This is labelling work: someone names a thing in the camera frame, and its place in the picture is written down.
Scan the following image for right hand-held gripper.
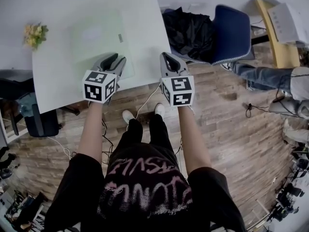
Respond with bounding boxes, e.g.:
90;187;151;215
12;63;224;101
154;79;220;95
159;52;195;107

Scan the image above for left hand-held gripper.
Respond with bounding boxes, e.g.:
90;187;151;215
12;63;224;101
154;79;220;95
82;53;127;105

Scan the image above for translucent pale green mat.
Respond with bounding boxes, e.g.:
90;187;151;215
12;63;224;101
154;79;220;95
69;9;135;82

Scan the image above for person's left forearm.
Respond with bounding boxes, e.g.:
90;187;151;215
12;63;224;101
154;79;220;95
76;101;104;164

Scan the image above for person's right forearm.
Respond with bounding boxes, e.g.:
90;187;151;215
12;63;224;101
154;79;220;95
178;106;213;174

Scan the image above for black bag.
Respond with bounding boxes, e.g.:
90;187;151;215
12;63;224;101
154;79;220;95
162;7;217;61

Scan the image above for person's white left shoe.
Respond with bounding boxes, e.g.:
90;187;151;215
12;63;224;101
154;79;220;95
122;109;135;125

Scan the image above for blue chair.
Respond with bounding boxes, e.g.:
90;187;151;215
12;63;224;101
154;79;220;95
173;4;254;66

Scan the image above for person's black trousers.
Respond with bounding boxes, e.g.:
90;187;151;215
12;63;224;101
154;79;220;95
118;114;175;160

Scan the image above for yellow flower bunch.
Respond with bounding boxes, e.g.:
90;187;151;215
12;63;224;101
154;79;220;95
23;22;49;51

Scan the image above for black office chair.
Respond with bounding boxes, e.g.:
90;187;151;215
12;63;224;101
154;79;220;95
0;77;60;138

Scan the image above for black side table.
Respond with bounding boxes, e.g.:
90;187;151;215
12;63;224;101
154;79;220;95
250;24;270;45

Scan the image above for teal cloth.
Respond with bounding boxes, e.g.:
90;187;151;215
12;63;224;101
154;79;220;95
18;93;40;118

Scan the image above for yellow table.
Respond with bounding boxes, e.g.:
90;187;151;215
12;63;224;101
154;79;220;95
255;0;301;70

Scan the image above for grey chair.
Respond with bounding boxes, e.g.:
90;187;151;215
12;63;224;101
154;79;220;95
268;97;309;119

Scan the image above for white microwave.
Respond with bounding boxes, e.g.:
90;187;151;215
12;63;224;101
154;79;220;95
267;2;309;44

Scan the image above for dark desk with white legs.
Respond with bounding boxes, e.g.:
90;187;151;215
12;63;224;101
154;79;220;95
0;110;28;145

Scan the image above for person's black printed shirt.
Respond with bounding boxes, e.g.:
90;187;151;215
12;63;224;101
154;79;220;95
44;144;247;232

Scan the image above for white cable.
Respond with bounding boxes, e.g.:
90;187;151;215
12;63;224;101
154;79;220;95
134;85;162;119
47;135;73;158

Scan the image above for black cable with adapter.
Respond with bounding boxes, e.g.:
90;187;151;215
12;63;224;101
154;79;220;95
245;102;271;118

